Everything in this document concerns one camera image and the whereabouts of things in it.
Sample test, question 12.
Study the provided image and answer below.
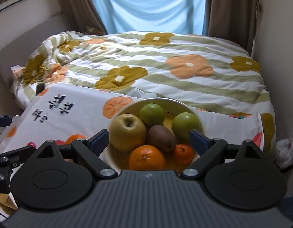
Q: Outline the large orange front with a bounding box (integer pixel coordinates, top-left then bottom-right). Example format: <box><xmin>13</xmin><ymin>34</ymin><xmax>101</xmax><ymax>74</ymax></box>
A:
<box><xmin>66</xmin><ymin>134</ymin><xmax>86</xmax><ymax>144</ymax></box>

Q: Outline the large orange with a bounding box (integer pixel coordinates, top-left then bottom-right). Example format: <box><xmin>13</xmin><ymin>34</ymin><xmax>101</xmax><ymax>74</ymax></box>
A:
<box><xmin>66</xmin><ymin>134</ymin><xmax>86</xmax><ymax>144</ymax></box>
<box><xmin>128</xmin><ymin>145</ymin><xmax>166</xmax><ymax>171</ymax></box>

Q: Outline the small mandarin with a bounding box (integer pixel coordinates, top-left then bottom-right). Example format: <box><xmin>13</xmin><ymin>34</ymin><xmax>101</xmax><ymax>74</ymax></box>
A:
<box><xmin>173</xmin><ymin>144</ymin><xmax>194</xmax><ymax>165</ymax></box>

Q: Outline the green fruit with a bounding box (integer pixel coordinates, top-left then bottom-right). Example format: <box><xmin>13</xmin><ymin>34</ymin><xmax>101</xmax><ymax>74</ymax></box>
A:
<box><xmin>172</xmin><ymin>112</ymin><xmax>201</xmax><ymax>141</ymax></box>
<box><xmin>139</xmin><ymin>103</ymin><xmax>165</xmax><ymax>127</ymax></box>

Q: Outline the yellow apple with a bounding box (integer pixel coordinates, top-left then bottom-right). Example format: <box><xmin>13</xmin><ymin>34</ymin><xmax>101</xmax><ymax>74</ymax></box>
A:
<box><xmin>108</xmin><ymin>114</ymin><xmax>147</xmax><ymax>152</ymax></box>

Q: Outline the brown kiwi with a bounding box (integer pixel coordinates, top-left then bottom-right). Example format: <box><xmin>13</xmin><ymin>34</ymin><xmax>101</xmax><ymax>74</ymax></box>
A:
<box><xmin>147</xmin><ymin>125</ymin><xmax>176</xmax><ymax>152</ymax></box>

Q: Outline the large orange back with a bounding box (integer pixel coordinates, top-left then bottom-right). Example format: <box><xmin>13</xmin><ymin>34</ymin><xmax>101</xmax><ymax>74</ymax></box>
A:
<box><xmin>128</xmin><ymin>145</ymin><xmax>166</xmax><ymax>171</ymax></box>

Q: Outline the yellow cartoon bowl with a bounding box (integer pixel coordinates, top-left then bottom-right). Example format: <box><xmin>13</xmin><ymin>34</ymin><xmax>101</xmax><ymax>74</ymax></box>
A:
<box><xmin>103</xmin><ymin>96</ymin><xmax>205</xmax><ymax>172</ymax></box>

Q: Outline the red cherry tomato left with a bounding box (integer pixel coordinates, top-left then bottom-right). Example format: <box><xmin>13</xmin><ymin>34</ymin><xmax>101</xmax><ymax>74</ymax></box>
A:
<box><xmin>27</xmin><ymin>142</ymin><xmax>37</xmax><ymax>148</ymax></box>

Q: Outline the white persimmon print cloth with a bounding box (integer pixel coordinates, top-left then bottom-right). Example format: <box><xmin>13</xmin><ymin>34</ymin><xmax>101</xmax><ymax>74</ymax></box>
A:
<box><xmin>0</xmin><ymin>84</ymin><xmax>264</xmax><ymax>154</ymax></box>

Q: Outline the black smartphone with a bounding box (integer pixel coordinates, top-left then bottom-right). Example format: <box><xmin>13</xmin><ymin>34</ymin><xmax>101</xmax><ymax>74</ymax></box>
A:
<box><xmin>36</xmin><ymin>83</ymin><xmax>45</xmax><ymax>96</ymax></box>

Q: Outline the small printed box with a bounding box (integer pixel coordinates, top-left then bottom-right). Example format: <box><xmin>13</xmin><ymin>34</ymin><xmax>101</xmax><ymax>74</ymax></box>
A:
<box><xmin>10</xmin><ymin>65</ymin><xmax>25</xmax><ymax>79</ymax></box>

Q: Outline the grey headboard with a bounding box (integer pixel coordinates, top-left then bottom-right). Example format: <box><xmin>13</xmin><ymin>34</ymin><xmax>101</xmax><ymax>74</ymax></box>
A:
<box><xmin>0</xmin><ymin>13</ymin><xmax>71</xmax><ymax>88</ymax></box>

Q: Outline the white plastic bag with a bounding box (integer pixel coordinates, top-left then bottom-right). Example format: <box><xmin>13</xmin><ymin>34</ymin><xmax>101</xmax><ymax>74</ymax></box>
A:
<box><xmin>276</xmin><ymin>137</ymin><xmax>293</xmax><ymax>169</ymax></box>

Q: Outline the floral striped quilt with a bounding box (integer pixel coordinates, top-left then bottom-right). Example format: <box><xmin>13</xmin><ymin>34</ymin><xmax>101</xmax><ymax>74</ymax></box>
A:
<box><xmin>11</xmin><ymin>31</ymin><xmax>277</xmax><ymax>154</ymax></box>

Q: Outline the brown left curtain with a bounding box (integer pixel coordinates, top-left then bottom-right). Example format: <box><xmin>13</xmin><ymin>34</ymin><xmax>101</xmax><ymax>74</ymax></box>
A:
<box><xmin>58</xmin><ymin>0</ymin><xmax>107</xmax><ymax>35</ymax></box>

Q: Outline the brown curtain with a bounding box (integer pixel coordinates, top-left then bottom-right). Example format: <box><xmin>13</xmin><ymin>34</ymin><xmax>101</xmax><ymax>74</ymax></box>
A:
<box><xmin>205</xmin><ymin>0</ymin><xmax>258</xmax><ymax>54</ymax></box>
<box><xmin>58</xmin><ymin>0</ymin><xmax>107</xmax><ymax>35</ymax></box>

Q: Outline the brown right curtain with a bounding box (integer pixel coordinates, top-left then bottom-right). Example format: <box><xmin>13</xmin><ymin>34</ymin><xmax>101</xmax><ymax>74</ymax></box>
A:
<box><xmin>205</xmin><ymin>0</ymin><xmax>258</xmax><ymax>54</ymax></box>

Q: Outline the light blue window cloth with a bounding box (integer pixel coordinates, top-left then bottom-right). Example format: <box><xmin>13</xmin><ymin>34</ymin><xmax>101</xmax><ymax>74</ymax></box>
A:
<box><xmin>92</xmin><ymin>0</ymin><xmax>206</xmax><ymax>35</ymax></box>

